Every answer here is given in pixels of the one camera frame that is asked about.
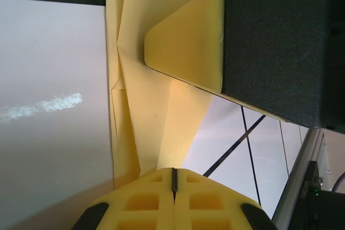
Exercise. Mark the yellow cloth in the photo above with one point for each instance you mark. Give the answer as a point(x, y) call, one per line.
point(161, 122)

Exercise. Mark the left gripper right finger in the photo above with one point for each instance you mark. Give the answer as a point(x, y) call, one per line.
point(213, 205)

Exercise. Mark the long aluminium mounting rail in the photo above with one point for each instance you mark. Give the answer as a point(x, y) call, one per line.
point(293, 195)

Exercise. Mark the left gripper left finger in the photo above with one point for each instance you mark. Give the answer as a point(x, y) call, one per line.
point(140, 205)

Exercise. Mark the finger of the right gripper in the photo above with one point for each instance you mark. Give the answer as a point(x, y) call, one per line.
point(269, 47)

